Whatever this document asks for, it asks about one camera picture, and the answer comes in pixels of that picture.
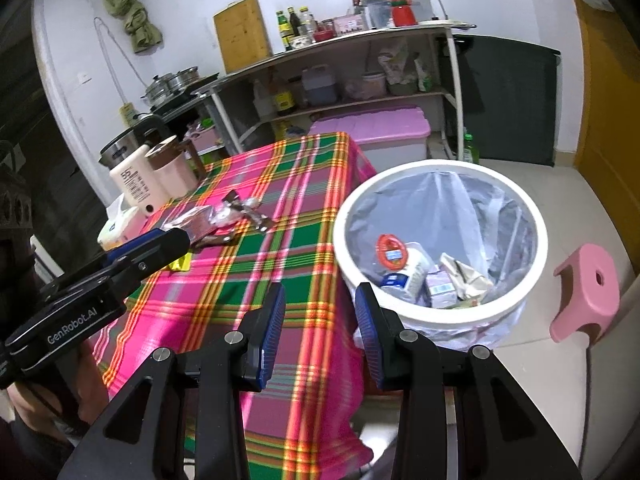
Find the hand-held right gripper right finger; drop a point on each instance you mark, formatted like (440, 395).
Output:
(370, 330)

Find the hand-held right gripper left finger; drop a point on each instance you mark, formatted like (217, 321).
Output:
(270, 325)

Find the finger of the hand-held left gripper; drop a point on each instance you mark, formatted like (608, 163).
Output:
(165, 247)
(135, 245)

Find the yellow green wrapper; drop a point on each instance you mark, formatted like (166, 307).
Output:
(180, 262)

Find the clear plastic wrapper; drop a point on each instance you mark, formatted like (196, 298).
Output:
(222, 216)

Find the white yogurt cup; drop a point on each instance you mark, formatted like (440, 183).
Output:
(417, 272)

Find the blue labelled small carton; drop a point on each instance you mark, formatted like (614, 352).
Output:
(440, 287)

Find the orange round lid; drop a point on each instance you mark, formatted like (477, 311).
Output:
(392, 251)

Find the white round trash bin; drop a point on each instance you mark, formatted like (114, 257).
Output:
(341, 240)

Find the cream paper food wrapper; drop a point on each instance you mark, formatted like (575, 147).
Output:
(465, 275)

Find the translucent plastic bin liner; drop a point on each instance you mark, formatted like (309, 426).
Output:
(480, 210)

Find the person's left hand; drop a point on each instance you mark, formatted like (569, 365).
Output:
(55, 400)

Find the white tissue pack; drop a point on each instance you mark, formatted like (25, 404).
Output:
(117, 225)

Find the white thermos dispenser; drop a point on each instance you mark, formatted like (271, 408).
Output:
(135, 180)

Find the pink green plaid tablecloth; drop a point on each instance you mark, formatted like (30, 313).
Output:
(280, 260)

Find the steel electric pot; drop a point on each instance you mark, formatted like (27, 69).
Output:
(120, 147)

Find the pink plastic basket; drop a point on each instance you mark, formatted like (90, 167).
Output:
(205, 137)

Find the stainless steel pots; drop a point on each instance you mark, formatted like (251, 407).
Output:
(195, 92)

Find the steel cooking pot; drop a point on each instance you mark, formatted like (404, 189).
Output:
(184, 79)

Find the yellow oil bottle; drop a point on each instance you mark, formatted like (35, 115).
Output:
(289, 130)

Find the white plastic jug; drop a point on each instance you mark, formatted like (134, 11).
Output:
(263, 100)

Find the yellow labelled bottle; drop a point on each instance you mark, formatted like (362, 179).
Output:
(284, 99)

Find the pink lidded storage box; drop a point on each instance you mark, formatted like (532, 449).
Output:
(370, 125)

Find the tall green drink bottle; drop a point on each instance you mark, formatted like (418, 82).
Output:
(470, 150)

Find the pink plastic stool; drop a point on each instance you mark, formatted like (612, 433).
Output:
(585, 290)

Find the wooden cutting board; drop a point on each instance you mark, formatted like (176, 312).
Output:
(242, 35)

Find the green hanging cloth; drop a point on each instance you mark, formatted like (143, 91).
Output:
(130, 10)

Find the green glass sauce bottle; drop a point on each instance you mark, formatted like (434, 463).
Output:
(285, 32)

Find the patterned ceramic bowl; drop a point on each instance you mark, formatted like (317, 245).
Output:
(305, 40)

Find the dark sauce bottle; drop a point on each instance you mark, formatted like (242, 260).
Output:
(294, 22)

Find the small green bottle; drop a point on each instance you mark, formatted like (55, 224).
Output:
(424, 75)

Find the crumpled plastic bag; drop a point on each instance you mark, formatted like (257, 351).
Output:
(397, 67)

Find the clear glass bottle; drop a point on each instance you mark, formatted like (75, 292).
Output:
(307, 25)

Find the black fabric panel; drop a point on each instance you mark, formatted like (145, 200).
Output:
(505, 100)

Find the white kitchen shelf unit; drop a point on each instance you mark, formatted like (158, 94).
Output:
(350, 40)

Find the yellow wooden door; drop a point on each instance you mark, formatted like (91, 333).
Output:
(610, 135)

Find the clear plastic storage box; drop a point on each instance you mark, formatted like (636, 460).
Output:
(377, 10)

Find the red flask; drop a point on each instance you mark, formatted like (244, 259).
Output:
(402, 12)

